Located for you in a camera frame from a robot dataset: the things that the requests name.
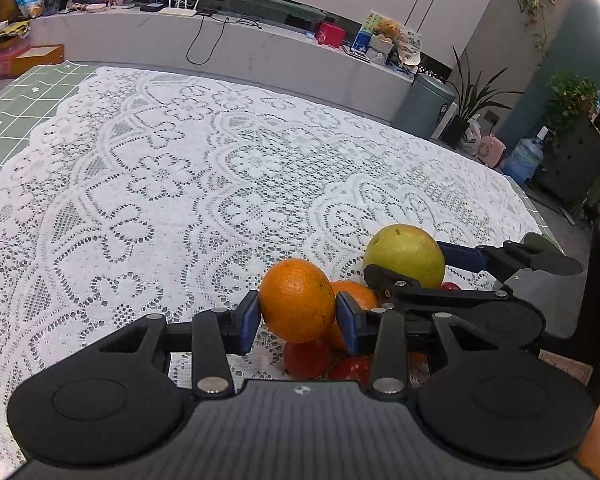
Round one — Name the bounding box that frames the orange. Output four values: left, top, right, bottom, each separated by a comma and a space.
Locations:
258, 258, 337, 345
329, 280, 381, 352

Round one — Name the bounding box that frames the white lace tablecloth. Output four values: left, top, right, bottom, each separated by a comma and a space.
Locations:
0, 66, 547, 467

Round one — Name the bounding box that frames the red box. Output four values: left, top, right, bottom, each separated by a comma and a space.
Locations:
315, 21, 349, 50

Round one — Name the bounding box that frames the hanging vine plant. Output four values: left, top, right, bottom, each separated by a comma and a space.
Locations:
510, 0, 554, 57

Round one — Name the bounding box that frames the blue tissue box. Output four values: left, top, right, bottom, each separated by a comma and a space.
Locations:
352, 30, 376, 54

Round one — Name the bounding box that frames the brown teddy bear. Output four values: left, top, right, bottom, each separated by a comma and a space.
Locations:
375, 18, 406, 44

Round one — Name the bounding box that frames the pink small heater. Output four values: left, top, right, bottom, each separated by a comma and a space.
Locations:
477, 133, 509, 169

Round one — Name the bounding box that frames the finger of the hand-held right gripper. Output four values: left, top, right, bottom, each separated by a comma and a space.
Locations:
436, 233, 586, 281
364, 263, 513, 312

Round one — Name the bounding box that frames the dark grey cabinet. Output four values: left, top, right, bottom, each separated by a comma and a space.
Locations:
534, 109, 600, 212

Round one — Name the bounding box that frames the pink flat box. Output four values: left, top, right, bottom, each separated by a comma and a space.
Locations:
0, 42, 32, 79

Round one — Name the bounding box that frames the black cable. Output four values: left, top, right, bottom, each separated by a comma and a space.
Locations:
186, 10, 263, 66

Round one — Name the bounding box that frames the white plastic bag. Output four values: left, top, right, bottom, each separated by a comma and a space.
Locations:
459, 114, 484, 156

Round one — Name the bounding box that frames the orange flat box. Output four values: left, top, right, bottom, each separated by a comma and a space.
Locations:
9, 43, 66, 77

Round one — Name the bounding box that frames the grey trash can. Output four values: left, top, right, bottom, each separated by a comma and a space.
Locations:
392, 72, 459, 139

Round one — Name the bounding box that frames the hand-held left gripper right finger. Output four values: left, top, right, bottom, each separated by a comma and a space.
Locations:
335, 291, 511, 395

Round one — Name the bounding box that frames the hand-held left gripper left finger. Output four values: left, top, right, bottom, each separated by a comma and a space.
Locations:
87, 290, 261, 398

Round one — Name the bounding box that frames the white marble tv cabinet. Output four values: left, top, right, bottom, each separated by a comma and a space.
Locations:
25, 0, 417, 127

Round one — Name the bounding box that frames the green printed picture board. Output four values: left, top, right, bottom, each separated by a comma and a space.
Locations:
362, 11, 424, 57

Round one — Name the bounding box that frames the yellow green pear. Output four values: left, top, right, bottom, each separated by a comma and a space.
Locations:
362, 223, 447, 289

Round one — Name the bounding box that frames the long leaf potted plant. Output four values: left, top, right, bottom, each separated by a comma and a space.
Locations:
439, 46, 524, 149

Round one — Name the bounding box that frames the blue water bottle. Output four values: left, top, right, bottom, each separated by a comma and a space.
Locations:
502, 127, 551, 186

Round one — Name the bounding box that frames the blue snack bag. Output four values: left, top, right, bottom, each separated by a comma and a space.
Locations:
14, 0, 49, 19

